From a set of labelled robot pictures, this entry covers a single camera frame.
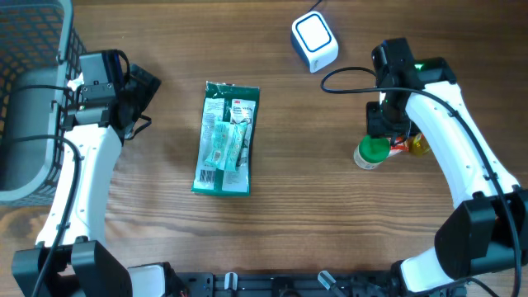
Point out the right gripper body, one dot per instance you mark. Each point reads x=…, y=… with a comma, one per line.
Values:
x=385, y=120

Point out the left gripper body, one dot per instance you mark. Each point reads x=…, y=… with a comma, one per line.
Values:
x=136, y=95

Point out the red coffee stick sachet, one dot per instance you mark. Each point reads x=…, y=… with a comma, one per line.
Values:
x=400, y=146

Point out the green lidded cup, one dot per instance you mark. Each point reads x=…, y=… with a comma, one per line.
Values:
x=371, y=152

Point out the yellow dish soap bottle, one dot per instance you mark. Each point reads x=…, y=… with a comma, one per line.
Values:
x=418, y=145

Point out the teal snack packet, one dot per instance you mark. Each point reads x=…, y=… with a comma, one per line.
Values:
x=227, y=142

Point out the green sponge package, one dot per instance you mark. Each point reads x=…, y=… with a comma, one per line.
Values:
x=234, y=104

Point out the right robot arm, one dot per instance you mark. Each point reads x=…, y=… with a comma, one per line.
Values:
x=487, y=231

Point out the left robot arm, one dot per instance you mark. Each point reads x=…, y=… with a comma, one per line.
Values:
x=69, y=258

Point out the white barcode scanner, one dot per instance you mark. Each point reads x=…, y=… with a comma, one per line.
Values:
x=314, y=41

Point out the grey plastic mesh basket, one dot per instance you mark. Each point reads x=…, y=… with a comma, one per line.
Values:
x=40, y=52

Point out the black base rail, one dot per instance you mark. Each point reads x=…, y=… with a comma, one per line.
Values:
x=366, y=283

